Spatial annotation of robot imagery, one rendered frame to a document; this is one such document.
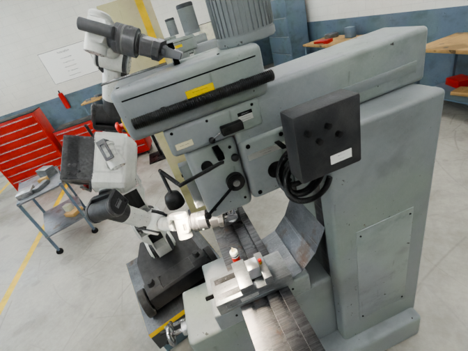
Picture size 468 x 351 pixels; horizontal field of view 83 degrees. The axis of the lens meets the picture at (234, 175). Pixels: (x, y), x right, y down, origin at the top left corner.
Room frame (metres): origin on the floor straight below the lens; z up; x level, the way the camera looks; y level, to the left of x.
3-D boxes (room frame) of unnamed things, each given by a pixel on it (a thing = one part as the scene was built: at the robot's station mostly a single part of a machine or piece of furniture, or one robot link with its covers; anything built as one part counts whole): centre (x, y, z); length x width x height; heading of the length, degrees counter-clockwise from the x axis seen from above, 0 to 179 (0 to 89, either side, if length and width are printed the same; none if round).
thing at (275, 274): (0.80, 0.08, 0.97); 0.35 x 0.15 x 0.11; 97
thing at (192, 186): (0.94, 0.18, 1.45); 0.04 x 0.04 x 0.21; 8
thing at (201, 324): (0.95, 0.09, 0.42); 0.81 x 0.32 x 0.60; 98
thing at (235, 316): (0.96, 0.07, 0.78); 0.50 x 0.35 x 0.12; 98
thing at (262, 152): (0.98, -0.13, 1.47); 0.24 x 0.19 x 0.26; 8
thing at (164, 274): (1.56, 0.69, 0.59); 0.64 x 0.52 x 0.33; 23
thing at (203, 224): (0.97, 0.16, 1.23); 0.13 x 0.12 x 0.10; 174
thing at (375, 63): (1.03, -0.43, 1.66); 0.80 x 0.23 x 0.20; 98
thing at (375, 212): (1.04, -0.55, 0.78); 0.50 x 0.47 x 1.56; 98
